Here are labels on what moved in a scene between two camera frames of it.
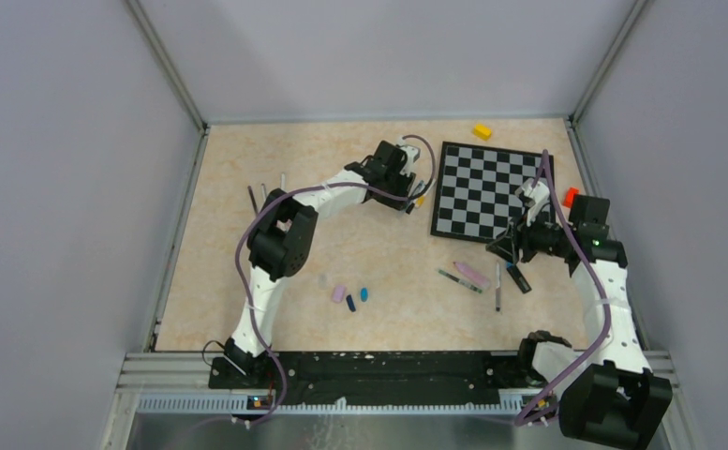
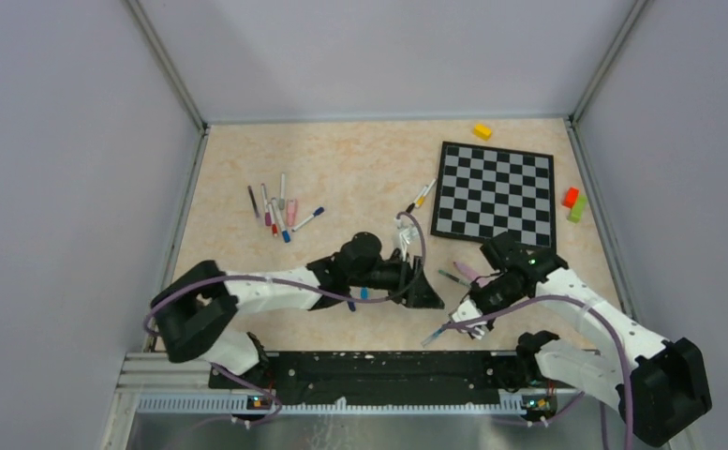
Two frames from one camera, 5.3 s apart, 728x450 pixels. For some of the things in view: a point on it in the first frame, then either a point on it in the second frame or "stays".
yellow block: x=482 y=131 stays
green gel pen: x=461 y=281 stays
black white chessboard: x=476 y=190 stays
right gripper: x=506 y=245 -> x=474 y=288
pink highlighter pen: x=472 y=275 stays
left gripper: x=405 y=182 -> x=412 y=287
